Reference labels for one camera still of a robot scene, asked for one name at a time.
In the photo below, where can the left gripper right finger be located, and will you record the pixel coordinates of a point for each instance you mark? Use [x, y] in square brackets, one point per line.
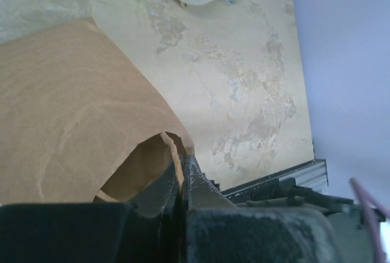
[218, 231]

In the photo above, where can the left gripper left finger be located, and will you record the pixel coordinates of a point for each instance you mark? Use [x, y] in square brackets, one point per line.
[143, 229]

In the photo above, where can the brown paper bag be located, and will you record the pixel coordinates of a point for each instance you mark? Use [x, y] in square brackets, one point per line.
[79, 121]

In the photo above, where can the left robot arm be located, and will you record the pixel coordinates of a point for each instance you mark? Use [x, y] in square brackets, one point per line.
[356, 230]

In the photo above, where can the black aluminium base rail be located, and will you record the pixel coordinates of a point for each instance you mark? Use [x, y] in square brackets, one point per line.
[300, 186]

